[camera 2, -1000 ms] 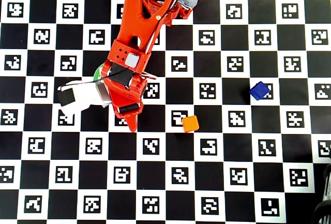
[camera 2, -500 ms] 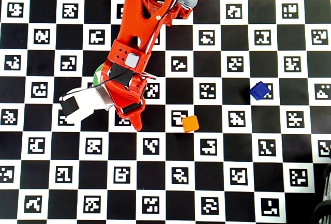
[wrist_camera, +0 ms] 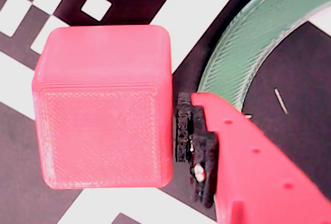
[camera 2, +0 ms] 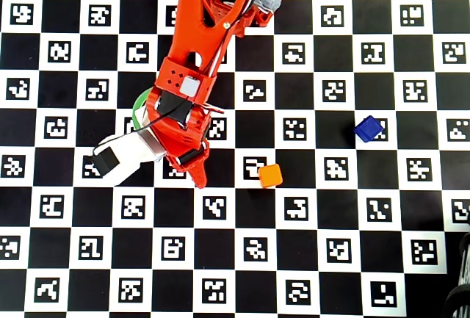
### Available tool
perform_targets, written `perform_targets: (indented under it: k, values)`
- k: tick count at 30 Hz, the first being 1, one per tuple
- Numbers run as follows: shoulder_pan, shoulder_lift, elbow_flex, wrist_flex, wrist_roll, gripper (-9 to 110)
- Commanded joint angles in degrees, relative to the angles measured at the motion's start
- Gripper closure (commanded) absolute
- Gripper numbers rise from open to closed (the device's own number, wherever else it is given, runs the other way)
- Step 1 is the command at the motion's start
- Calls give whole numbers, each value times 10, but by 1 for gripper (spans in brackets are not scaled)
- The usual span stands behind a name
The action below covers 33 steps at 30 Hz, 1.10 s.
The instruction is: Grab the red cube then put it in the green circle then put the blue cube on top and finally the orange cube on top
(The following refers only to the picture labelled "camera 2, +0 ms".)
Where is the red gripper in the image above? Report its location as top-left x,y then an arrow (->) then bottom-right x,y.
146,110 -> 212,189

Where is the orange cube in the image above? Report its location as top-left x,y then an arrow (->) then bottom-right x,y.
258,163 -> 284,189

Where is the blue cube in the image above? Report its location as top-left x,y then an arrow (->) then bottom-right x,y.
353,115 -> 386,143

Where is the checkerboard marker mat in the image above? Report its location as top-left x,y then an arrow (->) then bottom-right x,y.
0,0 -> 470,318

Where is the grey square wrist block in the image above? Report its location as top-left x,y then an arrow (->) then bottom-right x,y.
179,75 -> 202,97

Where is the black tripod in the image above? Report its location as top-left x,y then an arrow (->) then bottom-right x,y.
442,231 -> 470,318

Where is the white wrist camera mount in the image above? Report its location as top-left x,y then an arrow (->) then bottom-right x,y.
90,129 -> 168,187

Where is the green ring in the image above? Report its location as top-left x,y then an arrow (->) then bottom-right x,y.
131,88 -> 153,131

